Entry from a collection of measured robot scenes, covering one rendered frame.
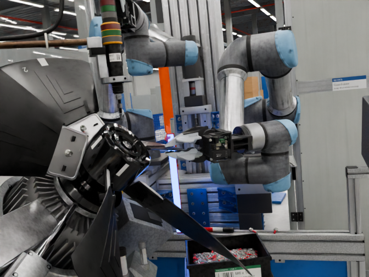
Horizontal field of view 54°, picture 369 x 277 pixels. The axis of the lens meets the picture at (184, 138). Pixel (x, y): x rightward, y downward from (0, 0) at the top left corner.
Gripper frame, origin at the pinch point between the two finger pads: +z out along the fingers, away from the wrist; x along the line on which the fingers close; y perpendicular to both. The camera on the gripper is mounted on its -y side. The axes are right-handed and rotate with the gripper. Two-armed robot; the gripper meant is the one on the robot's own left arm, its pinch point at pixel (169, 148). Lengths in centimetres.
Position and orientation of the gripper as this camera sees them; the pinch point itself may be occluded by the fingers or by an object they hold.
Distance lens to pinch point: 90.5
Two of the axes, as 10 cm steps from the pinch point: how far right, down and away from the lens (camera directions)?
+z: -9.2, 1.4, -3.7
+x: 0.6, 9.8, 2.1
